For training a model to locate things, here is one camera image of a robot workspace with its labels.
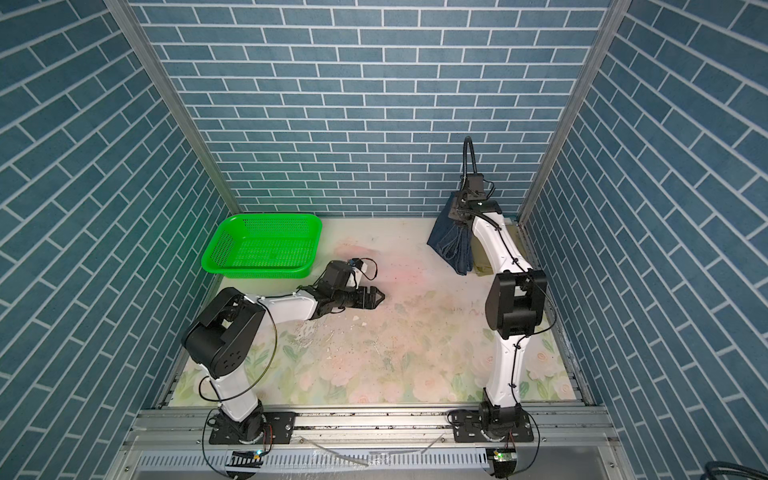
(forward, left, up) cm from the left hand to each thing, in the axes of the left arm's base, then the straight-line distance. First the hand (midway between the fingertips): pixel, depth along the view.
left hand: (375, 295), depth 94 cm
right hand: (+23, -27, +18) cm, 40 cm away
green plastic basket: (+25, +43, -5) cm, 50 cm away
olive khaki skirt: (+10, -37, 0) cm, 38 cm away
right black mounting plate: (-37, -29, +4) cm, 47 cm away
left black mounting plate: (-35, +23, -5) cm, 42 cm away
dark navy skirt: (+13, -24, +13) cm, 30 cm away
